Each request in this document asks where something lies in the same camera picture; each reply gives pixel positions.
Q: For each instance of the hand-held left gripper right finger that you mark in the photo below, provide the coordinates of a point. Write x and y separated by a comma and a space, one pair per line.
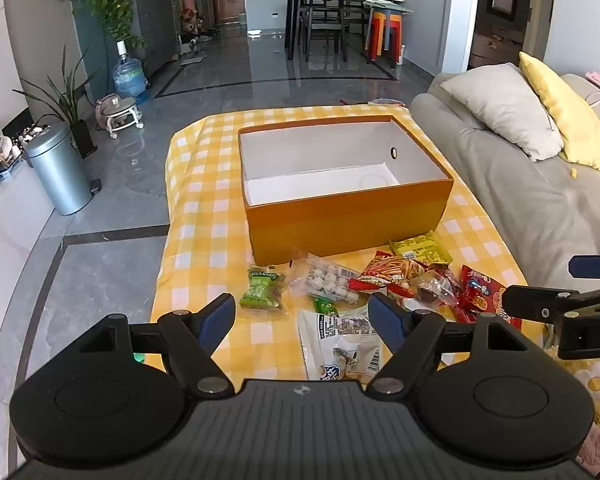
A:
386, 321

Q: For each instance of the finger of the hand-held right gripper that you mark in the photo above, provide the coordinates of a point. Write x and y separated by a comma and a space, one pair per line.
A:
527, 304
596, 265

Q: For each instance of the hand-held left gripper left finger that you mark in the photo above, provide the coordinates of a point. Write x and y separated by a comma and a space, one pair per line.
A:
219, 319

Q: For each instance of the red fries snack packet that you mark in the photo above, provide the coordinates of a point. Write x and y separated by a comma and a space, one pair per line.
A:
387, 272

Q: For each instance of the white snack packet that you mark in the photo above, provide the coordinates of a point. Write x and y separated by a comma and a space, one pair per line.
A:
337, 340

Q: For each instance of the green snack packet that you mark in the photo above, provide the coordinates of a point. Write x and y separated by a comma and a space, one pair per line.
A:
262, 287

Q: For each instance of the clear packet of round candies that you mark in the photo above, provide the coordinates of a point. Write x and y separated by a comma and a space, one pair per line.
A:
325, 280

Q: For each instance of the yellow-green snack packet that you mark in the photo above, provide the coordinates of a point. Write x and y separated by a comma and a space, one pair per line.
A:
422, 249

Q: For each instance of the orange cardboard box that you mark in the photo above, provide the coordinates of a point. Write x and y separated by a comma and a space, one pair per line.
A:
340, 220

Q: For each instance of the yellow flower rug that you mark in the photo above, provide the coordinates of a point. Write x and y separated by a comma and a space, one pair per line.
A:
597, 385

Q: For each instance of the clear packet of brown candies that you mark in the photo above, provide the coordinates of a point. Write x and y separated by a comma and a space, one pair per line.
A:
432, 287

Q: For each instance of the small green candy packet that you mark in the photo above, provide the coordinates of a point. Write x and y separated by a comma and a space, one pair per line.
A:
325, 306

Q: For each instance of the grey sofa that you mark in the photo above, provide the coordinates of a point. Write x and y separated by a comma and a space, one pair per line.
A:
520, 195

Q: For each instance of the yellow checkered tablecloth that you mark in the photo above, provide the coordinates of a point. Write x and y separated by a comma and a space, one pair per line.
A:
205, 170

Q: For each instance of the yellow pillow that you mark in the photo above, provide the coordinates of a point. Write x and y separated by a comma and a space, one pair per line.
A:
565, 110

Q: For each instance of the beige pillow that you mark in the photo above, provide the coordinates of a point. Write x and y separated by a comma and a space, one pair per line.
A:
505, 105

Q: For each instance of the grey metal trash can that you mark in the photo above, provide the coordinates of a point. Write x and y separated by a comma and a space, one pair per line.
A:
60, 170

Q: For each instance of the white rolling stool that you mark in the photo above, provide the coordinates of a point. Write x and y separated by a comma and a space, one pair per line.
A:
122, 112

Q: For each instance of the white low cabinet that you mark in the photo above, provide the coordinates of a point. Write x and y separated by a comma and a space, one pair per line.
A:
5, 220

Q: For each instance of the potted long-leaf plant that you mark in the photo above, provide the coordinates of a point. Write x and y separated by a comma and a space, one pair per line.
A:
72, 105

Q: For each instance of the blue water bottle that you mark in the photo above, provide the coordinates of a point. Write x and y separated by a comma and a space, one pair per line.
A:
129, 75

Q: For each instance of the dark wooden door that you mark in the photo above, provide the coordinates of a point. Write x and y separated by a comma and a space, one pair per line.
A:
502, 5

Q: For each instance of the orange plastic stools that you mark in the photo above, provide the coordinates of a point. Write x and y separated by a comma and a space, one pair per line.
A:
384, 32

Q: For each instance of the grey cabinet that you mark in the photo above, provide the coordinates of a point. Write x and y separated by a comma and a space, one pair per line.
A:
155, 30

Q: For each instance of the black dining chair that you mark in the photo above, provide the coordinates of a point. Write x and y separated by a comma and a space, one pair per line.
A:
325, 10

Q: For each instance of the green trailing plant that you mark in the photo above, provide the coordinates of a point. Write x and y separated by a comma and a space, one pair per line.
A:
122, 5

